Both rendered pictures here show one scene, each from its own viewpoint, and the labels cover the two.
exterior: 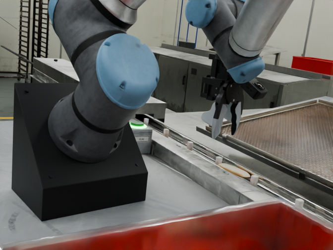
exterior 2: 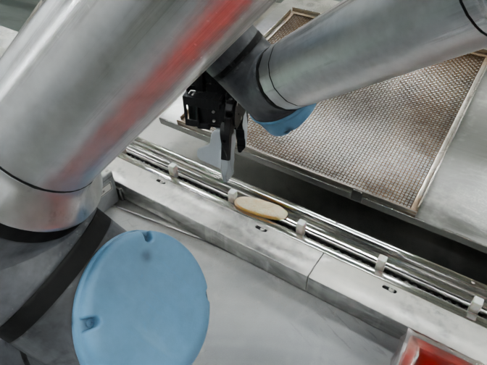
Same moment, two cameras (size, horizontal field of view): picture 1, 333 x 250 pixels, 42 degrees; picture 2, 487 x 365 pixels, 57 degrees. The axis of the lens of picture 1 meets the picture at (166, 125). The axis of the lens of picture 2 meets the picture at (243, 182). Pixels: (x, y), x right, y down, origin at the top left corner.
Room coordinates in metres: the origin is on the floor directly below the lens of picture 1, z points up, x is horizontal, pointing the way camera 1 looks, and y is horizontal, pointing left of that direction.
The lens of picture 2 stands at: (0.53, 0.09, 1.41)
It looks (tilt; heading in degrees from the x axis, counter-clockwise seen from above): 41 degrees down; 334
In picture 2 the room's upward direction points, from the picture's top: straight up
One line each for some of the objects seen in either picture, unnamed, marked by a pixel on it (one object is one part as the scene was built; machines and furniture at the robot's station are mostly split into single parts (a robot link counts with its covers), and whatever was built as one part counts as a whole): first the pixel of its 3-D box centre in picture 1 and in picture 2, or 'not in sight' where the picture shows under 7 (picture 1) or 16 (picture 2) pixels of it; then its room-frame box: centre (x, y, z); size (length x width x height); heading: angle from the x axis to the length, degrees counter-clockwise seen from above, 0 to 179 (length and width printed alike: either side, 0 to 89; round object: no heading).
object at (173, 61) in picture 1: (227, 87); not in sight; (5.26, -0.70, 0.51); 3.00 x 1.26 x 1.03; 31
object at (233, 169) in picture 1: (233, 169); (260, 206); (1.03, -0.18, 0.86); 0.10 x 0.04 x 0.01; 41
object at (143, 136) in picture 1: (136, 144); (92, 195); (1.21, 0.08, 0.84); 0.08 x 0.08 x 0.11; 31
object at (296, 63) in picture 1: (320, 65); not in sight; (4.62, -1.56, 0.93); 0.51 x 0.36 x 0.13; 35
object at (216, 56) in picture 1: (224, 78); (217, 87); (1.09, -0.13, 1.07); 0.09 x 0.08 x 0.12; 49
